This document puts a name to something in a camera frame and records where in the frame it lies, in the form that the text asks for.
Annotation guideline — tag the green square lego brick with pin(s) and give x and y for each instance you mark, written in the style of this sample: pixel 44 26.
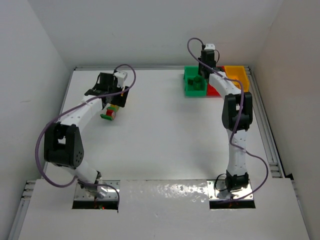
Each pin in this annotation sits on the green square lego brick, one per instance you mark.
pixel 197 87

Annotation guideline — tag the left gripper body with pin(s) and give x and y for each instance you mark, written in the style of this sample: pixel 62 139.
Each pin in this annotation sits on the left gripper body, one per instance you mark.
pixel 120 99

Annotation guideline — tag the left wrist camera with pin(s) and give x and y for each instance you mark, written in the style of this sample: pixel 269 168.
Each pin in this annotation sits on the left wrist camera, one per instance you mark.
pixel 121 77

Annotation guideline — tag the green plastic bin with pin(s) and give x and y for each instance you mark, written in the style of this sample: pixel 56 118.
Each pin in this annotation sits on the green plastic bin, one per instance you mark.
pixel 190 72

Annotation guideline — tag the yellow plastic bin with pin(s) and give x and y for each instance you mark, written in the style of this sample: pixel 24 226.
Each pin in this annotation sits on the yellow plastic bin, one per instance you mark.
pixel 238 73

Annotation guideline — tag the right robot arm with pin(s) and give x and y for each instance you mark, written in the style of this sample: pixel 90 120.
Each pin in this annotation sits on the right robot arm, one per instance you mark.
pixel 237 116

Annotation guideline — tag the aluminium frame rail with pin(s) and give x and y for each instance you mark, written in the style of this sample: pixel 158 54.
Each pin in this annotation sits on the aluminium frame rail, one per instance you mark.
pixel 272 155

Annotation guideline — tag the red green flower lego stack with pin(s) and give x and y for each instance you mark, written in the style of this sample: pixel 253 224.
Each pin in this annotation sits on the red green flower lego stack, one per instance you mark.
pixel 110 113

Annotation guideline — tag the metal base plate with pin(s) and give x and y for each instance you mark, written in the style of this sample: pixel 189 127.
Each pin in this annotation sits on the metal base plate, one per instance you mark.
pixel 106 192
pixel 218 192

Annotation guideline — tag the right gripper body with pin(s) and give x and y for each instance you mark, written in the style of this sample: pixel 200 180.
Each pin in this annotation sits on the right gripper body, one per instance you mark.
pixel 197 81

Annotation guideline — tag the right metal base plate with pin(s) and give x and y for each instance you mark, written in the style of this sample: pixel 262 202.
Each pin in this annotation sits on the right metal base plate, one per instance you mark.
pixel 218 192

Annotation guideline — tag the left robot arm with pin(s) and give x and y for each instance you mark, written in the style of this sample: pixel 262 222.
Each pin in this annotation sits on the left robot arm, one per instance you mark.
pixel 63 145

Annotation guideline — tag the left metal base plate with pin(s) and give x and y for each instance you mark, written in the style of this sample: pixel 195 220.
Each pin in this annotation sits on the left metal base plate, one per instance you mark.
pixel 106 192

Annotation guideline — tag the red plastic bin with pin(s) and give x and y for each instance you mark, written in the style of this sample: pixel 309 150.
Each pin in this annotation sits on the red plastic bin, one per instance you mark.
pixel 211 91

